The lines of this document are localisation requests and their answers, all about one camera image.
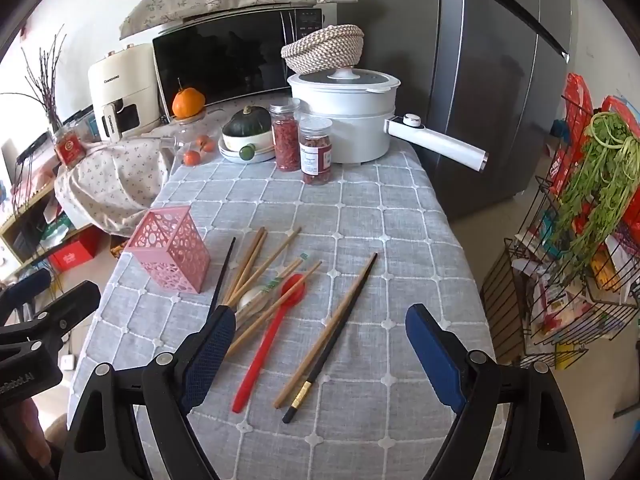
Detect wooden chopstick with green print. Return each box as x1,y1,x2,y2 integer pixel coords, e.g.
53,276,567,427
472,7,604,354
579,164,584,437
234,254,308,328

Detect black wire rack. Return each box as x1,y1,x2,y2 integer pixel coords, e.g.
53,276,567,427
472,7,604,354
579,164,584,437
480,75,640,371

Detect red cardboard box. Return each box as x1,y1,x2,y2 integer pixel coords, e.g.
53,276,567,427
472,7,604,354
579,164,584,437
47,240,101,272

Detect red snack packet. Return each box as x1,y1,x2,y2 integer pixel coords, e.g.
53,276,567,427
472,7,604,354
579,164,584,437
547,72,596,196

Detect red tin box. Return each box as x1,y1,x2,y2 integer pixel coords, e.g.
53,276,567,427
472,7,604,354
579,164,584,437
52,127,88,166

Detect large orange fruit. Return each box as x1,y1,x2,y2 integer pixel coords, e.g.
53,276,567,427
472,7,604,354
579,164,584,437
172,87,207,120

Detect white electric cooking pot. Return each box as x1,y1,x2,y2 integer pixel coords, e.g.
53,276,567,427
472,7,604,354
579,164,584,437
286,66,488,173

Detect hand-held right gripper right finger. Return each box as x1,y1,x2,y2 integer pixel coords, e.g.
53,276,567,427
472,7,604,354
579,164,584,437
405,303,586,480

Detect red plastic spoon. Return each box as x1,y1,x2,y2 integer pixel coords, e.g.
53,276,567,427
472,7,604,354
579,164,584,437
231,274,307,415

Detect cream air fryer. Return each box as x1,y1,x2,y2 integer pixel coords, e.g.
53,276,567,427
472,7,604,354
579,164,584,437
87,42,163,142

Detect clear jar with red label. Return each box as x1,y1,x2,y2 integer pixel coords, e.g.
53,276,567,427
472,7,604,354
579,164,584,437
298,116,333,186

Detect clear jar of red berries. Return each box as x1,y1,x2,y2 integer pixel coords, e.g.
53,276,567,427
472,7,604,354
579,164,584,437
270,102,301,172

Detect dark green pumpkin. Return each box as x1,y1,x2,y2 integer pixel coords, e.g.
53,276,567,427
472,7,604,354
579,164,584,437
222,105,272,140

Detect white pot lid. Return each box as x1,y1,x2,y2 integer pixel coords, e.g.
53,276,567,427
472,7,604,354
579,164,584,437
287,66,402,92

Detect black chopstick with gold band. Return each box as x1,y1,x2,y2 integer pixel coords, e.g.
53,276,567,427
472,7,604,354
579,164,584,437
281,255,379,425

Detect grey checked tablecloth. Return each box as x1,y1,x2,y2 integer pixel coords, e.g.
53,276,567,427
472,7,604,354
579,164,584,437
67,130,506,480

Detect bunch of green vegetables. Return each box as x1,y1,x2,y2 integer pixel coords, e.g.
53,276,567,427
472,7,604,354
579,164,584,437
550,110,640,261

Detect person's left hand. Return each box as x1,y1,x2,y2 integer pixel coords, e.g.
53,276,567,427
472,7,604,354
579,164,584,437
0,400,53,468

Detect white spoon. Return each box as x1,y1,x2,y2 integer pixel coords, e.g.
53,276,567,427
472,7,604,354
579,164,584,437
236,285,273,321

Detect light wooden chopstick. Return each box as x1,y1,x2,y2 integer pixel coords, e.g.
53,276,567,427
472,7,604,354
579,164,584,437
227,226,303,308
227,229,268,307
226,260,323,358
221,227,264,307

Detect grey refrigerator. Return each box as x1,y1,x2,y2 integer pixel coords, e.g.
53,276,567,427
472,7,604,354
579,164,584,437
335,0,573,221

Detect floral cloth with small print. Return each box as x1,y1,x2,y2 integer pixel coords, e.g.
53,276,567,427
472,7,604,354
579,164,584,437
54,137,173,238

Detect brown chopstick with dark tip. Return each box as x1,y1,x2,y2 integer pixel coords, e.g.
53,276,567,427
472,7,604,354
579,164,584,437
272,252,379,409

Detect black microwave oven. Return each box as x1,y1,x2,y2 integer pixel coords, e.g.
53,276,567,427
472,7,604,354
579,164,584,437
151,7,326,118

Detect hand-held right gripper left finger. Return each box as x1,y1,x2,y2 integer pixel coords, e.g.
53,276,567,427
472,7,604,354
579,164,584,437
60,305,237,480

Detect pink perforated utensil holder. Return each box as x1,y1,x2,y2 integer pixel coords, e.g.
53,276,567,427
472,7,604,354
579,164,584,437
125,205,212,295

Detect woven rope basket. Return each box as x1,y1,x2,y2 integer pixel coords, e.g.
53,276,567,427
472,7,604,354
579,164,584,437
281,25,365,75

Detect dried twigs bunch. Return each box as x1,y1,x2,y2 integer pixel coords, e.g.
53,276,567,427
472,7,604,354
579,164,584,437
0,25,68,131

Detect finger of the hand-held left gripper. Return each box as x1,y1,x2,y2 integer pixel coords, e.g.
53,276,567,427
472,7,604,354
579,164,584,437
0,280,102,348
0,269,53,317

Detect white plate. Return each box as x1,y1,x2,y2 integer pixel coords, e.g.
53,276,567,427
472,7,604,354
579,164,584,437
218,140,277,165

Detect thin black chopstick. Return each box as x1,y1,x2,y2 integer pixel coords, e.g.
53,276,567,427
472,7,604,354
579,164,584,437
207,237,237,315

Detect clear glass jar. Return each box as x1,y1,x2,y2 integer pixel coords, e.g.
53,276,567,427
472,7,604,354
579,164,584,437
165,110,223,161

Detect wooden shelf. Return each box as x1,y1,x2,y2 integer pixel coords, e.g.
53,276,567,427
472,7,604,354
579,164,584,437
0,180,66,266

